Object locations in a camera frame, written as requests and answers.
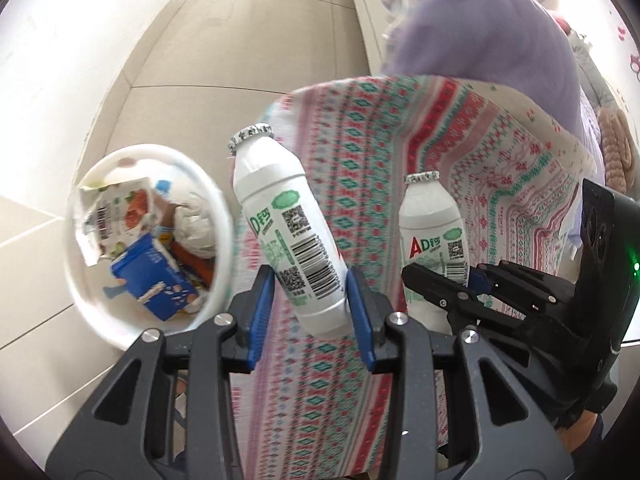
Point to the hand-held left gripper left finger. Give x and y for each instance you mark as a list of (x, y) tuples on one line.
[(260, 310)]

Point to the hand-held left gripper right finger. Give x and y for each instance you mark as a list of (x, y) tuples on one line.
[(362, 320)]

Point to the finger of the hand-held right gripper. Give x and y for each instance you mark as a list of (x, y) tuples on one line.
[(450, 295), (525, 290)]

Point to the white plastic drink bottle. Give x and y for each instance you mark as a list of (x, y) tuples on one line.
[(432, 230), (285, 230)]

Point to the orange wrapper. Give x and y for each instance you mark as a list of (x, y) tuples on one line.
[(195, 262)]

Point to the white tissue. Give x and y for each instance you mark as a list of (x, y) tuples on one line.
[(197, 222)]

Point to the blue snack packet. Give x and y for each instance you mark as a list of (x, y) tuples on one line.
[(150, 280)]

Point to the white printed trash bin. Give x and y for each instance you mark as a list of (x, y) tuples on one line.
[(115, 340)]

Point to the white green snack packet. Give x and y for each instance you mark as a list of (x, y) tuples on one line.
[(117, 210)]

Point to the person's right forearm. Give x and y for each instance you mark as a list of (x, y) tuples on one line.
[(580, 440)]

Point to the pink knitted blanket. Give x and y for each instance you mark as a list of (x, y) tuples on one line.
[(620, 145)]

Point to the patterned woven tablecloth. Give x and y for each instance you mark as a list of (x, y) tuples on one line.
[(360, 160)]

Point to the grey padded jacket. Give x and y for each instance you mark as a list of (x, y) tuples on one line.
[(595, 75)]

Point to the red hat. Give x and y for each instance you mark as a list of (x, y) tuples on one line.
[(562, 26)]

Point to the lavender blanket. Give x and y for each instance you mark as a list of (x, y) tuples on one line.
[(480, 30)]

